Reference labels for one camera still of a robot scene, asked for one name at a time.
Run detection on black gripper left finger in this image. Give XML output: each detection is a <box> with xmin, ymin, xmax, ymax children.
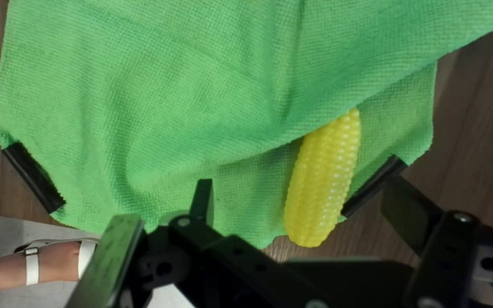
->
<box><xmin>65</xmin><ymin>212</ymin><xmax>171</xmax><ymax>308</ymax></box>

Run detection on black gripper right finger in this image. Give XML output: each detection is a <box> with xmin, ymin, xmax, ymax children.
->
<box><xmin>381</xmin><ymin>173</ymin><xmax>482</xmax><ymax>308</ymax></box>

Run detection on yellow toy corn cob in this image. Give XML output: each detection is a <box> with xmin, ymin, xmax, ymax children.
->
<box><xmin>282</xmin><ymin>108</ymin><xmax>362</xmax><ymax>250</ymax></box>

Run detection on person forearm with white wristband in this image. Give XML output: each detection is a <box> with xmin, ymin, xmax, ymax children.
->
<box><xmin>0</xmin><ymin>238</ymin><xmax>99</xmax><ymax>296</ymax></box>

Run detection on green cloth with black tags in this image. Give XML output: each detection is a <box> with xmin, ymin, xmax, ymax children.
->
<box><xmin>0</xmin><ymin>0</ymin><xmax>493</xmax><ymax>252</ymax></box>

